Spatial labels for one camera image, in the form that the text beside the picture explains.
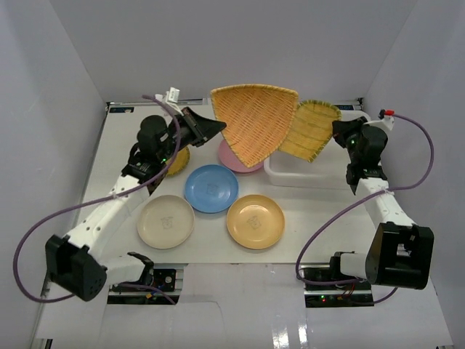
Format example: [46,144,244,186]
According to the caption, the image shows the blue plastic plate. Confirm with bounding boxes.
[184,164,239,214]

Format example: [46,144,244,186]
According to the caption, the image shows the cream plastic plate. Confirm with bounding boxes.
[137,195,195,249]

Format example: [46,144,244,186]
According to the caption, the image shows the yellow fan-shaped bamboo basket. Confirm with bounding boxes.
[278,100,341,162]

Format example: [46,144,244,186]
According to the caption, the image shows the white plastic bin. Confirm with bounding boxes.
[263,111,373,190]

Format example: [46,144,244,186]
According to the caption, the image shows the pink plastic plate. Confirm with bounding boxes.
[218,140,263,174]

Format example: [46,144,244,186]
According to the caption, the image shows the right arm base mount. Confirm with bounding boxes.
[300,264,373,308]

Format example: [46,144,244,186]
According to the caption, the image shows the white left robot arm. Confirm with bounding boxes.
[45,107,227,302]

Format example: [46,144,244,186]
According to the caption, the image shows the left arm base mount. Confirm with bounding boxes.
[107,265,184,305]

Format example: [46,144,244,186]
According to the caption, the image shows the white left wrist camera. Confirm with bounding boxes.
[154,87,179,110]

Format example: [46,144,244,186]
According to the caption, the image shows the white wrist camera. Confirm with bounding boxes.
[154,87,179,110]
[366,109,395,134]

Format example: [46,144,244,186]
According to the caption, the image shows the orange triangular bamboo basket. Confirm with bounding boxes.
[211,84,299,168]

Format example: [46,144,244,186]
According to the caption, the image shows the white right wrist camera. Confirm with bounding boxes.
[366,109,395,134]

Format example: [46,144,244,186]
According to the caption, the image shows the round green-rimmed bamboo tray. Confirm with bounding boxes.
[166,147,190,177]

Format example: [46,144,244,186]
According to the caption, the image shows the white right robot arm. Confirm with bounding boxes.
[328,117,434,290]

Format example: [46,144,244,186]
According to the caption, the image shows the orange-yellow plastic plate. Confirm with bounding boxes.
[226,194,286,250]

